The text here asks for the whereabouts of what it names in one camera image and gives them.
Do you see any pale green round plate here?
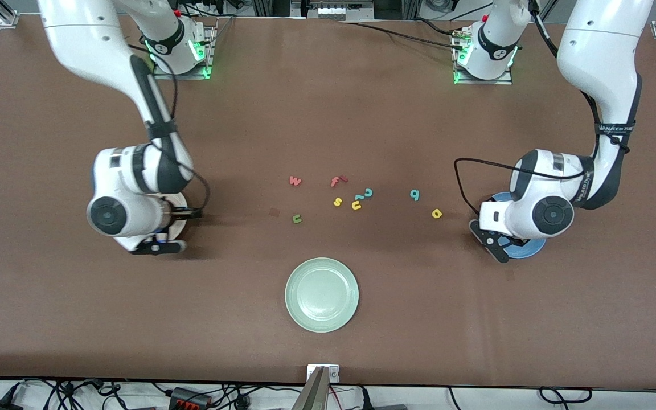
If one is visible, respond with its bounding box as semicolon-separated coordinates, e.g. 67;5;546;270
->
285;257;359;333

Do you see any beige round plate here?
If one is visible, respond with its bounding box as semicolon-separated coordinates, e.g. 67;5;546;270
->
160;192;188;241

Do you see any silver connector box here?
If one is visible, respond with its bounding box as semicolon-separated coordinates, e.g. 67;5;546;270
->
291;0;375;21

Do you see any blue round plate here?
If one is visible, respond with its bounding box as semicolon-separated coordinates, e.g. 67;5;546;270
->
485;192;548;260

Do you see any black red power adapter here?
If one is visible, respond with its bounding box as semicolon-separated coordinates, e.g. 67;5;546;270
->
169;387;212;408

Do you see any long black table cable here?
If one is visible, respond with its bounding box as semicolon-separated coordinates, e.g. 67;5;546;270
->
339;22;465;51

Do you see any grey aluminium camera post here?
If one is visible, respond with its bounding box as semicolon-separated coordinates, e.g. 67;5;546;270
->
291;364;340;410

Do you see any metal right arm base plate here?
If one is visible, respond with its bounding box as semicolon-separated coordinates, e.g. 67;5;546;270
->
151;17;218;81

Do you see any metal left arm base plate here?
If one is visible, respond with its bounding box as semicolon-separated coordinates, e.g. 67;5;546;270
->
453;26;514;86

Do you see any short black table cable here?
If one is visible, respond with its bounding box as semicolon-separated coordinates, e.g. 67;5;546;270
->
413;17;465;38

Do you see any black looped floor cable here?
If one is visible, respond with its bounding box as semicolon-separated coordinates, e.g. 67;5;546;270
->
539;386;593;405

